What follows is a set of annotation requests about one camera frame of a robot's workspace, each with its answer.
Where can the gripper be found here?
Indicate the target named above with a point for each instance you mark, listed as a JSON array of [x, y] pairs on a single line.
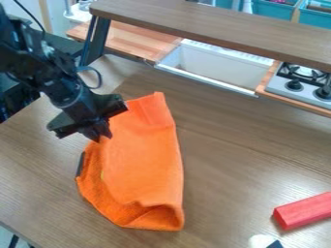
[[86, 111]]

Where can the orange cloth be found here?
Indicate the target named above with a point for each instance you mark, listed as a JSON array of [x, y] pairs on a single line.
[[138, 161]]

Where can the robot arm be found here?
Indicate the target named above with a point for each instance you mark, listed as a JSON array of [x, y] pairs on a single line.
[[39, 69]]

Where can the toy sink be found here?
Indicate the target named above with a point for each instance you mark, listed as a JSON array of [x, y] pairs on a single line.
[[215, 66]]

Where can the wooden shelf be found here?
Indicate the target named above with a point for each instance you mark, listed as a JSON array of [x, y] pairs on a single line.
[[215, 24]]

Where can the white toy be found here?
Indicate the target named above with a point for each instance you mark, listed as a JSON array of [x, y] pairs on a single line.
[[260, 241]]

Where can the toy stove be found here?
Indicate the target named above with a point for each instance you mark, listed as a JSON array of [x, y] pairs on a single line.
[[301, 85]]

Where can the teal bin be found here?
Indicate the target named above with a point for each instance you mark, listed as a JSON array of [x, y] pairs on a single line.
[[276, 8], [317, 14]]

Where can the red block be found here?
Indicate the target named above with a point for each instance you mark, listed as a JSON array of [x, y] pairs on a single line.
[[304, 210]]

